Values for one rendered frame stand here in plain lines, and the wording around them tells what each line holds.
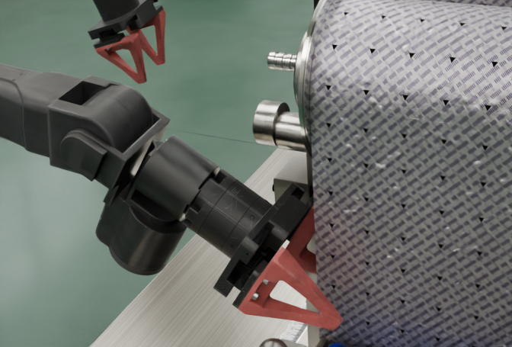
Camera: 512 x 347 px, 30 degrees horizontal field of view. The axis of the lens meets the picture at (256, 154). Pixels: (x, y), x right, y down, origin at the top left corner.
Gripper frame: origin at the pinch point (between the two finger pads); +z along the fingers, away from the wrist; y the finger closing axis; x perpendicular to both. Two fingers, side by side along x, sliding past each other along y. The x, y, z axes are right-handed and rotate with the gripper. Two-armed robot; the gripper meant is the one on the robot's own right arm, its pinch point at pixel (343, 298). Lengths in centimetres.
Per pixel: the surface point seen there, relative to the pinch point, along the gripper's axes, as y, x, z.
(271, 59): -3.7, 12.6, -15.7
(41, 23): -306, -233, -186
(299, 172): -8.7, 1.5, -9.5
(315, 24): -1.4, 18.7, -13.7
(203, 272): -22.0, -28.5, -13.9
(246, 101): -249, -161, -64
